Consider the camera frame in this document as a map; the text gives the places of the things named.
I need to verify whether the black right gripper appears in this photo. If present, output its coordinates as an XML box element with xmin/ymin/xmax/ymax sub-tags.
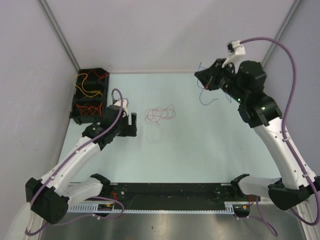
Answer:
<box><xmin>193</xmin><ymin>59</ymin><xmax>244</xmax><ymax>102</ymax></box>

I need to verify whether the blue cable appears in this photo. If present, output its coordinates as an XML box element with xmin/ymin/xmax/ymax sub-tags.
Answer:
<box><xmin>197</xmin><ymin>61</ymin><xmax>232</xmax><ymax>106</ymax></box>

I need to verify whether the pink cable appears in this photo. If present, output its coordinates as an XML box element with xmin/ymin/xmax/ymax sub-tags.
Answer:
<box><xmin>144</xmin><ymin>104</ymin><xmax>176</xmax><ymax>126</ymax></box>

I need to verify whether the orange-red cable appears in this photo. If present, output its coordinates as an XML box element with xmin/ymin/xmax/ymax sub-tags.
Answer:
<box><xmin>74</xmin><ymin>102</ymin><xmax>103</xmax><ymax>118</ymax></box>

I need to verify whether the red white-striped cable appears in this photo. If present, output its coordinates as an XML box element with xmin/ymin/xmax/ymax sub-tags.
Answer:
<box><xmin>86</xmin><ymin>64</ymin><xmax>113</xmax><ymax>81</ymax></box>

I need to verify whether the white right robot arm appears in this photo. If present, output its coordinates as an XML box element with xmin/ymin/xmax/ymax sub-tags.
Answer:
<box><xmin>194</xmin><ymin>58</ymin><xmax>320</xmax><ymax>211</ymax></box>

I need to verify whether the black compartment storage bin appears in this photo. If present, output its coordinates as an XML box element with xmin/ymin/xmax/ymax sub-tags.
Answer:
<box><xmin>69</xmin><ymin>67</ymin><xmax>110</xmax><ymax>125</ymax></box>

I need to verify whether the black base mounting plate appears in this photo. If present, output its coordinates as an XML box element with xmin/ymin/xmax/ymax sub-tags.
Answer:
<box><xmin>99</xmin><ymin>183</ymin><xmax>254</xmax><ymax>216</ymax></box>

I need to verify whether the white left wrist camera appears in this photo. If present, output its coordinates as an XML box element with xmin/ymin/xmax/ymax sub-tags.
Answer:
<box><xmin>112</xmin><ymin>98</ymin><xmax>129</xmax><ymax>114</ymax></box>

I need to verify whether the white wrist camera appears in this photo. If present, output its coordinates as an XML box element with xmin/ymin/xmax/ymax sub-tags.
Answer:
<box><xmin>222</xmin><ymin>40</ymin><xmax>246</xmax><ymax>68</ymax></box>
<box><xmin>112</xmin><ymin>98</ymin><xmax>129</xmax><ymax>114</ymax></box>

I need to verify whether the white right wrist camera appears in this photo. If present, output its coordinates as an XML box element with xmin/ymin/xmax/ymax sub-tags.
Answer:
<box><xmin>222</xmin><ymin>40</ymin><xmax>246</xmax><ymax>68</ymax></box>

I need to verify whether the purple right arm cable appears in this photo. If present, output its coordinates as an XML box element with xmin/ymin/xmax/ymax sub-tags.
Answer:
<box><xmin>241</xmin><ymin>36</ymin><xmax>320</xmax><ymax>237</ymax></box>

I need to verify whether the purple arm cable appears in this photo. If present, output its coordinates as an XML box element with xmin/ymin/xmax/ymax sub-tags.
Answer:
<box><xmin>24</xmin><ymin>88</ymin><xmax>126</xmax><ymax>236</ymax></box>
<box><xmin>241</xmin><ymin>36</ymin><xmax>320</xmax><ymax>237</ymax></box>

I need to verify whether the grey slotted cable duct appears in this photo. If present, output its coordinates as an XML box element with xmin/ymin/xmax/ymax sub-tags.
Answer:
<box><xmin>67</xmin><ymin>201</ymin><xmax>234</xmax><ymax>215</ymax></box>

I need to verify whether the aluminium corner post right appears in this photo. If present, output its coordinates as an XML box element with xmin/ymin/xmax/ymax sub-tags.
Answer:
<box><xmin>261</xmin><ymin>0</ymin><xmax>303</xmax><ymax>67</ymax></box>

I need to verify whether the aluminium corner post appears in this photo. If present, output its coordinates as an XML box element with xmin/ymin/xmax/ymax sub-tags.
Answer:
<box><xmin>37</xmin><ymin>0</ymin><xmax>80</xmax><ymax>72</ymax></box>
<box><xmin>261</xmin><ymin>0</ymin><xmax>303</xmax><ymax>67</ymax></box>

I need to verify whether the aluminium corner post left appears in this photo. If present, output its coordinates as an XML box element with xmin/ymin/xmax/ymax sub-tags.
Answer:
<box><xmin>37</xmin><ymin>0</ymin><xmax>80</xmax><ymax>72</ymax></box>

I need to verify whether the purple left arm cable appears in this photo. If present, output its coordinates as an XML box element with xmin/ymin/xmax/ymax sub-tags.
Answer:
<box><xmin>24</xmin><ymin>88</ymin><xmax>126</xmax><ymax>236</ymax></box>

